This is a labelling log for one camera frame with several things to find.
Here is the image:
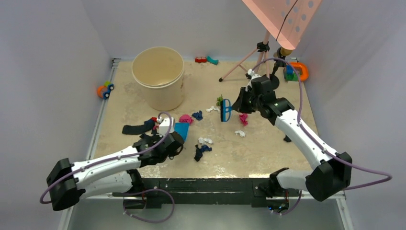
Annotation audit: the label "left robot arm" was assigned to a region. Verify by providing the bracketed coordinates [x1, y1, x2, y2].
[46, 132, 184, 211]

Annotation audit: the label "beige plastic bucket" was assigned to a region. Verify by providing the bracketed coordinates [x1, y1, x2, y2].
[131, 46, 185, 111]

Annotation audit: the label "green paper scrap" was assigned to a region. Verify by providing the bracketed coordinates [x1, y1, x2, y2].
[216, 94, 224, 107]

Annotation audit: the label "green blue toy blocks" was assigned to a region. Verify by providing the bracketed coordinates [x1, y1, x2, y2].
[283, 66, 298, 81]

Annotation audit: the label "blue scrap by strip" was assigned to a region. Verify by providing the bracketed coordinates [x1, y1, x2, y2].
[144, 119, 155, 127]

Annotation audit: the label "large pink paper ball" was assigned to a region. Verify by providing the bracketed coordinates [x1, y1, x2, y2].
[179, 114, 194, 125]

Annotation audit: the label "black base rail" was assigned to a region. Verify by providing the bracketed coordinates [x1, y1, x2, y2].
[112, 178, 299, 210]

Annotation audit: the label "white paper scrap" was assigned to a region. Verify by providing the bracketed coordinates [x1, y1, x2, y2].
[206, 106, 220, 113]

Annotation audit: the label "orange wheeled toy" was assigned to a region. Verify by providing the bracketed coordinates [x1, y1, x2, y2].
[97, 81, 114, 100]

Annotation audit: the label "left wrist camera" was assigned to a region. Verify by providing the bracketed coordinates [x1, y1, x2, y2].
[157, 117, 175, 137]

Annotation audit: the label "dark blue paper scrap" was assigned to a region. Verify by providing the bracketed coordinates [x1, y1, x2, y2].
[192, 110, 203, 121]

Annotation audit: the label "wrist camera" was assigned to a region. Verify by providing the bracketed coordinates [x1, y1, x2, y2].
[246, 69, 261, 91]
[157, 117, 175, 137]

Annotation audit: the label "white scrap left of dustpan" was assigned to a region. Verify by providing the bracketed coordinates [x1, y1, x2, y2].
[235, 130, 246, 137]

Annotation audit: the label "black scrap behind dustpan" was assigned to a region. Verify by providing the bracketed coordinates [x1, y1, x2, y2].
[283, 135, 292, 143]

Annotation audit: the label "pink scrap behind dustpan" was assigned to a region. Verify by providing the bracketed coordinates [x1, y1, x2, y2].
[239, 113, 248, 126]

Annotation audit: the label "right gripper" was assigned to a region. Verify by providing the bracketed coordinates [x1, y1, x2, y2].
[232, 87, 262, 114]

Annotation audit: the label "pink music stand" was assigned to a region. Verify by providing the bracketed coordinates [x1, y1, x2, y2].
[219, 0, 322, 82]

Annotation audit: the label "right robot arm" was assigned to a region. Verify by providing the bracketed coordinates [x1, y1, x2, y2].
[232, 74, 352, 201]

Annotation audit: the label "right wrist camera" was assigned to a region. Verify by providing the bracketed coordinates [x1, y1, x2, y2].
[246, 69, 261, 91]

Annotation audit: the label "blue hand brush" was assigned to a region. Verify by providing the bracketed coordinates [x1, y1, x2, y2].
[220, 98, 232, 122]

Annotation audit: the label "red toy block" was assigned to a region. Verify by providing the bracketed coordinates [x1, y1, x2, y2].
[194, 57, 207, 63]

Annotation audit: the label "long black paper strip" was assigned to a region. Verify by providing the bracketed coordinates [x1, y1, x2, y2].
[122, 123, 155, 135]

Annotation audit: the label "black twisted paper scrap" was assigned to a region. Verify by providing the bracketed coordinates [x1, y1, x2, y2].
[194, 145, 203, 162]

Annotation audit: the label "black microphone stand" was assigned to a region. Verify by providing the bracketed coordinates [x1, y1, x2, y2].
[270, 47, 293, 79]

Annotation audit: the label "orange ring toy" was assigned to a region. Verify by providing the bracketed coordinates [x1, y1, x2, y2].
[288, 62, 309, 81]

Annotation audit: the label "blue dustpan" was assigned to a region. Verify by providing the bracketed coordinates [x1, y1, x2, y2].
[174, 122, 190, 141]

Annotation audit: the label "blue scrap on brush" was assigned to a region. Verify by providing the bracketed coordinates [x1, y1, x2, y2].
[201, 145, 212, 152]

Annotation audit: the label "white scrap near dustpan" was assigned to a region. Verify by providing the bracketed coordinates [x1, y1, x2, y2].
[198, 137, 214, 145]

